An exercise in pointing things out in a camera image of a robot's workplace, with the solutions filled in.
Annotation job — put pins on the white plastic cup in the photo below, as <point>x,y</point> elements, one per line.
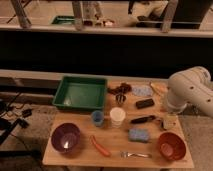
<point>117,116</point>

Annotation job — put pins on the blue plastic cup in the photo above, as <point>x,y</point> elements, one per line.
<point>97,117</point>

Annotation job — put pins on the black-handled knife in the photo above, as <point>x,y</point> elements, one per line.
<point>143,119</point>

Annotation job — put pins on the red-orange bowl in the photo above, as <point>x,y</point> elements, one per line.
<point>171,146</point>

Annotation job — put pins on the green plastic tray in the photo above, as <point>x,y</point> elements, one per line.
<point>81,93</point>

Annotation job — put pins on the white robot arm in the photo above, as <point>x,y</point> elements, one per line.
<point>189,86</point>

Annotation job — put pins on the black rectangular block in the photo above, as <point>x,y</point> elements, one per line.
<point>144,103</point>

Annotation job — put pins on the small metal cup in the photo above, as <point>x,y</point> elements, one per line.
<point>120,98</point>

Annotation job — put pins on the wooden spoon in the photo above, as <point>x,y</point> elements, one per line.
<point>157,89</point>

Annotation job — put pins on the silver fork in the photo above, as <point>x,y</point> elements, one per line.
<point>128,154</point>

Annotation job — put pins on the blue sponge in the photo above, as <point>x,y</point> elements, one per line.
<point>139,135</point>

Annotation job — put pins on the purple bowl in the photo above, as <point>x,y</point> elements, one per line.
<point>65,137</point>

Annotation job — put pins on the orange carrot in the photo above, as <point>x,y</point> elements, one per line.
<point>99,147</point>

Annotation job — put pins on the light blue cloth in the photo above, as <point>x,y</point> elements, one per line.
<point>143,90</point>

